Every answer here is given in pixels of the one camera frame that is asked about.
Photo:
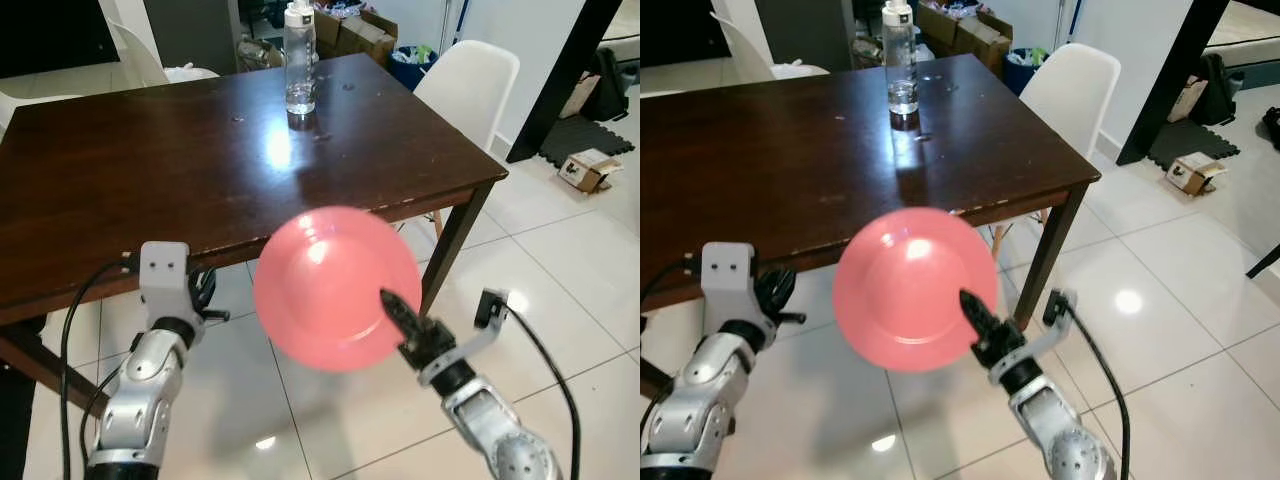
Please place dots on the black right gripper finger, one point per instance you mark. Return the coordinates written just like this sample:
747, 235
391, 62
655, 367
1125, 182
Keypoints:
978, 314
399, 314

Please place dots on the pink round plate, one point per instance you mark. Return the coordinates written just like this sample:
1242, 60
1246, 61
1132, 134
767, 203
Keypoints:
900, 300
320, 300

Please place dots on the dark brown wooden table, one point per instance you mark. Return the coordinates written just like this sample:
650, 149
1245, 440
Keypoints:
180, 150
800, 150

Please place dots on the small open cardboard box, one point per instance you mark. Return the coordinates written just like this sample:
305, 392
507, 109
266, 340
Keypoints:
590, 168
1195, 172

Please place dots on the white plastic chair wooden legs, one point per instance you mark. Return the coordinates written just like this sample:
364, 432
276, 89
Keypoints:
470, 90
1072, 95

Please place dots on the blue waste bin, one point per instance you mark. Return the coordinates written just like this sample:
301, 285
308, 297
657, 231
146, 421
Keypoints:
1022, 68
410, 68

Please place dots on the black foam floor mat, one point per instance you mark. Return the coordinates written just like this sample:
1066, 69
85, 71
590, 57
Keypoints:
580, 135
1180, 140

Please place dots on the clear plastic water bottle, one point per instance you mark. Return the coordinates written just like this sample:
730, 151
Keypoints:
900, 60
300, 60

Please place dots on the black bag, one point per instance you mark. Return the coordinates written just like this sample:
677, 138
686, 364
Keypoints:
610, 85
1218, 88

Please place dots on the black furniture leg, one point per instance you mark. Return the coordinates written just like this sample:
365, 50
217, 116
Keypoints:
1265, 262

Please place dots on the black slanted beam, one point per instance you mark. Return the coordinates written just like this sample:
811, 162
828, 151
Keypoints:
1170, 85
560, 85

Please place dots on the beige paper bag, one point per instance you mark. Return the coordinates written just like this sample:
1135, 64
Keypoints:
1186, 98
578, 95

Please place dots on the brown cardboard boxes stack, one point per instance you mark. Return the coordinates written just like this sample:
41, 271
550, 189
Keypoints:
355, 35
965, 30

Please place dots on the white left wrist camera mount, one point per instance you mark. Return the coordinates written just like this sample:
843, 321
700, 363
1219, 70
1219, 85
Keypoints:
165, 275
727, 275

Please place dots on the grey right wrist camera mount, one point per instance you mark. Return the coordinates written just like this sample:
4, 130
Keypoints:
482, 332
1050, 332

